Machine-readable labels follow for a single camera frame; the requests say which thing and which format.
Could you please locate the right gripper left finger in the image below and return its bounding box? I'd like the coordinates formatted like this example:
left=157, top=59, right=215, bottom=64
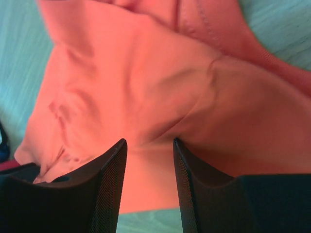
left=0, top=139, right=127, bottom=233

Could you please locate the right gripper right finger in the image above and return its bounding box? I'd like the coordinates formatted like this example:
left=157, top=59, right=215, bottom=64
left=173, top=139, right=311, bottom=233

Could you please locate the orange t-shirt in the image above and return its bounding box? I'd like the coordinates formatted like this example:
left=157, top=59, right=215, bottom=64
left=15, top=0, right=311, bottom=213

